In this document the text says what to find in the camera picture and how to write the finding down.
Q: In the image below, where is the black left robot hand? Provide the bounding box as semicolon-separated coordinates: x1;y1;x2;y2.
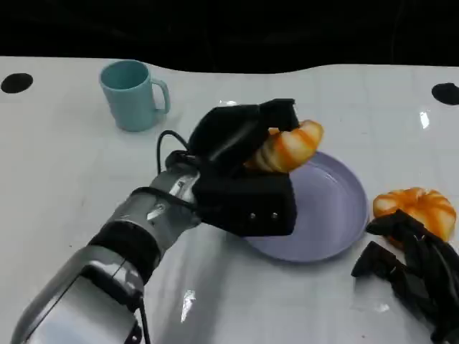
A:
188;97;301;178

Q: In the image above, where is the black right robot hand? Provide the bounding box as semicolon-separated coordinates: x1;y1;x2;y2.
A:
351;209;459;344

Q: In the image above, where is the orange and white bread roll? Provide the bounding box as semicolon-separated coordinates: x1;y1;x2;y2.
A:
372;186;458;242
243;120;325;175

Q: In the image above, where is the pale green mug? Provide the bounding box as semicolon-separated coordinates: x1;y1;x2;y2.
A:
98;59;171;133

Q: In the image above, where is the lilac plate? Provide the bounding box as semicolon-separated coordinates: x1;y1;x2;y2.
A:
246;150;370;264

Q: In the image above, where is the black table grommet hole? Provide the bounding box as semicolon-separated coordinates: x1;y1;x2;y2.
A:
431;82;459;106
0;72;34;95

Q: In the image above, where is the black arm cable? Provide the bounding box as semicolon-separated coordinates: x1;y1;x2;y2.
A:
133;292;152;344
131;130;202;214

